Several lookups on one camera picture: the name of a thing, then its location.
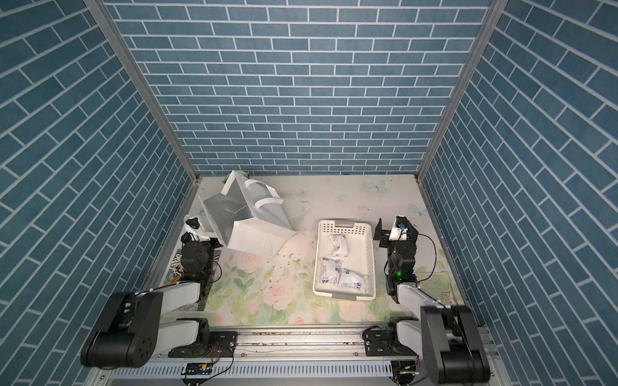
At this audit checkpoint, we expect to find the white plastic basket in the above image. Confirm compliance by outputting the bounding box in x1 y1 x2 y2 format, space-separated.
312 220 377 302

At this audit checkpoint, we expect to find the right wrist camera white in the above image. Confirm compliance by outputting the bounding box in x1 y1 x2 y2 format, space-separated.
389 216 411 241

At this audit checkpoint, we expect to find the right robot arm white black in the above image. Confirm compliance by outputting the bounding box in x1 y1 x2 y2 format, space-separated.
362 216 491 385

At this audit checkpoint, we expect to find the ice pack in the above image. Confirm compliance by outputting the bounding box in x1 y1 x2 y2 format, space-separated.
329 234 349 257
337 269 367 293
319 257 342 286

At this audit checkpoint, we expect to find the floral table mat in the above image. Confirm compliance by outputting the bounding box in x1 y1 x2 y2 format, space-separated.
158 235 464 326

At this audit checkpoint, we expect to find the circuit board right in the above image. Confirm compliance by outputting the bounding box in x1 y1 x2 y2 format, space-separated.
390 360 420 385

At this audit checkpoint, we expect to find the green circuit board left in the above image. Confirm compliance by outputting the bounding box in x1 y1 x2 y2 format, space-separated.
181 363 213 377

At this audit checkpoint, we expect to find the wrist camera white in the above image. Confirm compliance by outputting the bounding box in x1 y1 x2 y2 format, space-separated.
389 216 411 241
184 216 210 241

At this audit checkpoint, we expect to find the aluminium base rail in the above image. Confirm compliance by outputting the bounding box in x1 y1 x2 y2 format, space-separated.
86 324 418 385

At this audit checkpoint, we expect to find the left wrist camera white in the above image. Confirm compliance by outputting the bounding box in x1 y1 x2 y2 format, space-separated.
184 216 210 241

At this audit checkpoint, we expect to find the white insulated delivery bag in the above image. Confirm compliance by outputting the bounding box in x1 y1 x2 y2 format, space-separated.
202 171 295 258

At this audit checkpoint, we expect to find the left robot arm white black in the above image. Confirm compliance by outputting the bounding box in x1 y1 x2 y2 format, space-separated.
80 232 222 369

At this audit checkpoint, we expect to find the colourful illustrated book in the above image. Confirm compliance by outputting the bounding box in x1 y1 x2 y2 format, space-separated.
163 248 221 286

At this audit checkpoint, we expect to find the sticker sheet paper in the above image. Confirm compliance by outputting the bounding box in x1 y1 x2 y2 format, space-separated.
420 272 462 305

